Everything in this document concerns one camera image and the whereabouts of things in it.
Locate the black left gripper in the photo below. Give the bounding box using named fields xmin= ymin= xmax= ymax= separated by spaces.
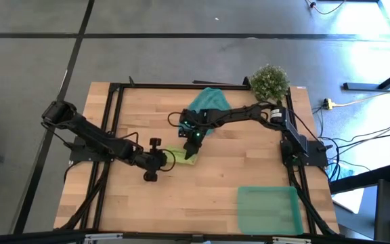
xmin=136 ymin=136 xmax=169 ymax=183

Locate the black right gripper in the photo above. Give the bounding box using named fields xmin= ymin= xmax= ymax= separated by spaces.
xmin=177 ymin=108 xmax=217 ymax=161

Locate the lime green microfiber towel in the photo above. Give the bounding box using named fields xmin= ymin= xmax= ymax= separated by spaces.
xmin=164 ymin=144 xmax=198 ymax=166

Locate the teal microfiber towel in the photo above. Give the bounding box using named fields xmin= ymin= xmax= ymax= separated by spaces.
xmin=177 ymin=87 xmax=232 ymax=136

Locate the green mesh basket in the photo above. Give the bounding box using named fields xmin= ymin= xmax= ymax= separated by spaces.
xmin=237 ymin=185 xmax=305 ymax=236

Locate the small artificial potted plant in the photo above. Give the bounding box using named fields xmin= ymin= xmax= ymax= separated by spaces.
xmin=249 ymin=64 xmax=290 ymax=103

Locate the white paper sheet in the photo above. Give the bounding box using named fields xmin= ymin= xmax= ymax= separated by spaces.
xmin=332 ymin=187 xmax=366 ymax=215

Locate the black desk beam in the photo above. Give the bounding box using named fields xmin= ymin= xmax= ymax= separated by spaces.
xmin=329 ymin=164 xmax=390 ymax=195

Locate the black desk leg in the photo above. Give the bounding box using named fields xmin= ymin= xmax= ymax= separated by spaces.
xmin=343 ymin=62 xmax=390 ymax=92

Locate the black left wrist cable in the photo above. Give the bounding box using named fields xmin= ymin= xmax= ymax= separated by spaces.
xmin=160 ymin=148 xmax=177 ymax=173

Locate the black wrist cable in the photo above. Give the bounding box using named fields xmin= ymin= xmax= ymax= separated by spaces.
xmin=160 ymin=148 xmax=177 ymax=173
xmin=167 ymin=110 xmax=186 ymax=129

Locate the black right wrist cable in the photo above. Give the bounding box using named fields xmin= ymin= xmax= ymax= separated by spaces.
xmin=167 ymin=110 xmax=186 ymax=129

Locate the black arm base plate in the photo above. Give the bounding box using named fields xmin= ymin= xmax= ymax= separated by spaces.
xmin=280 ymin=139 xmax=330 ymax=167
xmin=68 ymin=135 xmax=118 ymax=163

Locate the black aluminium table frame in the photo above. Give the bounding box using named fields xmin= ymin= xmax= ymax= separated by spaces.
xmin=54 ymin=76 xmax=340 ymax=238

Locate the white power cord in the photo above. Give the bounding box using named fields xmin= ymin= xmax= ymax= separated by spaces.
xmin=332 ymin=82 xmax=390 ymax=108

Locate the black floor cable with plug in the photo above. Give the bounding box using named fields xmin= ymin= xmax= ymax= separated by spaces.
xmin=305 ymin=0 xmax=347 ymax=16

